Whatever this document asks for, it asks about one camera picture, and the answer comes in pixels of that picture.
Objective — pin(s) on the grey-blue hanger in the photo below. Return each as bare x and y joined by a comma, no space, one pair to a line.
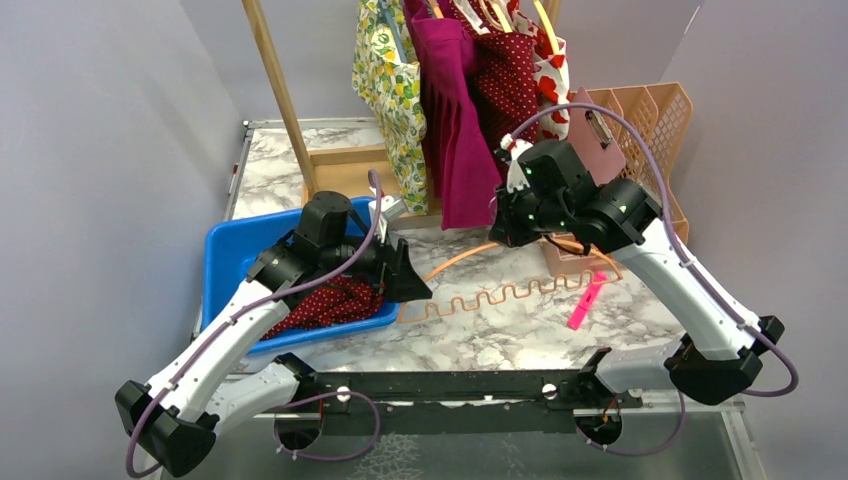
390,22

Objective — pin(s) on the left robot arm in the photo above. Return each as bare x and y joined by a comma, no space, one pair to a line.
324,270

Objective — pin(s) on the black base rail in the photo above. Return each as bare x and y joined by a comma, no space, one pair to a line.
448,402

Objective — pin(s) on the orange wavy hanger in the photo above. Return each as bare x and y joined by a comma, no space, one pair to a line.
587,278

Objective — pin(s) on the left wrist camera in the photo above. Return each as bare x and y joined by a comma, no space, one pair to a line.
391,207

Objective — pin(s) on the blue plastic bin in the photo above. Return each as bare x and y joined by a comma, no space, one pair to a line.
231,247

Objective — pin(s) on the magenta pleated skirt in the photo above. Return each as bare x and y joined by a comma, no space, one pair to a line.
456,153

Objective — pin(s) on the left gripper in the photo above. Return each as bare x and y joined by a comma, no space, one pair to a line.
396,274

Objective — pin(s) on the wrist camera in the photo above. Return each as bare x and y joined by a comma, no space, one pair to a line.
516,178
391,207

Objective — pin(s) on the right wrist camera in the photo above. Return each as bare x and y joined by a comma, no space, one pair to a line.
516,178

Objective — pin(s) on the lemon print skirt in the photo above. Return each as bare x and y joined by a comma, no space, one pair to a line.
392,90

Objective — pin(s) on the red poppy print skirt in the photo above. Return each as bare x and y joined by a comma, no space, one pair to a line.
550,68

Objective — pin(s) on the dark red polka-dot skirt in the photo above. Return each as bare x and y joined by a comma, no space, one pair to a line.
341,300

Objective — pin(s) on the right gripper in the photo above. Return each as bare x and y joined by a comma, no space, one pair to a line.
505,229

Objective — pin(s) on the peach plastic organizer basket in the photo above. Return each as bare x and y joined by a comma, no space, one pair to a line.
661,115

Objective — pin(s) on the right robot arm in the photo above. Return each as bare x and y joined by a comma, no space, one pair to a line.
548,190

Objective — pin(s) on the wooden clothes rack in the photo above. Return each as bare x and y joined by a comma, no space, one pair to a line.
345,170

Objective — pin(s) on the pink marker pen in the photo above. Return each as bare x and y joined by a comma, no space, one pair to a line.
586,301

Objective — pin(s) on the pink clipboard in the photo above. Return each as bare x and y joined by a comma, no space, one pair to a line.
595,145

